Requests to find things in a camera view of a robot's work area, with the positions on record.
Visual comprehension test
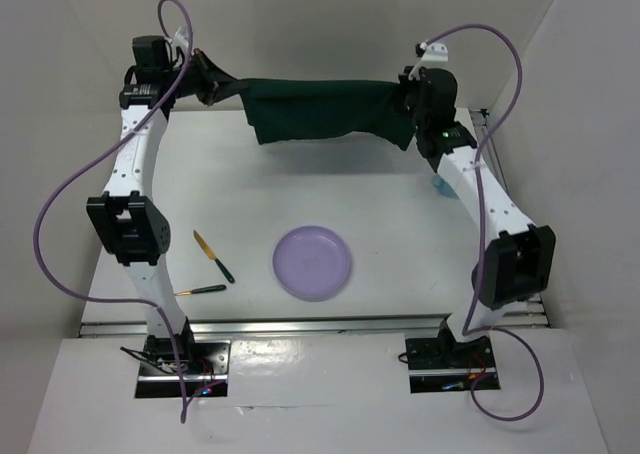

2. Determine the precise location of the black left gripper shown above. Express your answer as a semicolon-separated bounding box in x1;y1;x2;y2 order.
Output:
160;48;244;106

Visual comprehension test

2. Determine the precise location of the dark green cloth placemat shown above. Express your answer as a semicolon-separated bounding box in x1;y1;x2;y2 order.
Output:
205;78;414;151

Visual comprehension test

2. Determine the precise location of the light blue mug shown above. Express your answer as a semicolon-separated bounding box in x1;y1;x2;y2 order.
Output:
431;175;458;199

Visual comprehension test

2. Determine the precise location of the gold knife green handle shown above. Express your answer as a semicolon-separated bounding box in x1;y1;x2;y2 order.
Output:
193;230;236;284

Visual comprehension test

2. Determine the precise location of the lilac plastic plate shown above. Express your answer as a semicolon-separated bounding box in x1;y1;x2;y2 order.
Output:
271;225;353;302

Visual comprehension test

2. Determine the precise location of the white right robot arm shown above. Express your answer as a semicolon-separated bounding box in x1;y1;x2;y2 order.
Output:
399;67;556;366

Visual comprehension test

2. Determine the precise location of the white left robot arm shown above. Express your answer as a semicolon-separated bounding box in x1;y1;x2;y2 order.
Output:
86;36;199;373

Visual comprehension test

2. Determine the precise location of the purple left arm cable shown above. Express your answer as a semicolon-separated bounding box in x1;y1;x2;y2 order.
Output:
32;0;221;424

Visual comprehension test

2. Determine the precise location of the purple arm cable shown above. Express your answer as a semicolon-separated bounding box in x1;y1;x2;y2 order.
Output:
414;23;545;420
32;0;221;424

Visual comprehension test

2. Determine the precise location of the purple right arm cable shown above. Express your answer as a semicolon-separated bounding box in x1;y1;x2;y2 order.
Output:
414;23;545;420

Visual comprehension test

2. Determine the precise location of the gold fork green handle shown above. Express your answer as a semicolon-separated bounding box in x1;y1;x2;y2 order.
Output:
175;284;227;297

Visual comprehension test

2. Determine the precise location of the aluminium rail frame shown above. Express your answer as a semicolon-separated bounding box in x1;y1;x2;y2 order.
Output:
77;107;549;339

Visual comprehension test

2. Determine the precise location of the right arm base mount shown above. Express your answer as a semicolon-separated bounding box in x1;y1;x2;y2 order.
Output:
397;337;500;394

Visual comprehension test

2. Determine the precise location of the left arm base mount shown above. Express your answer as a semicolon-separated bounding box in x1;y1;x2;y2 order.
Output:
120;340;231;399

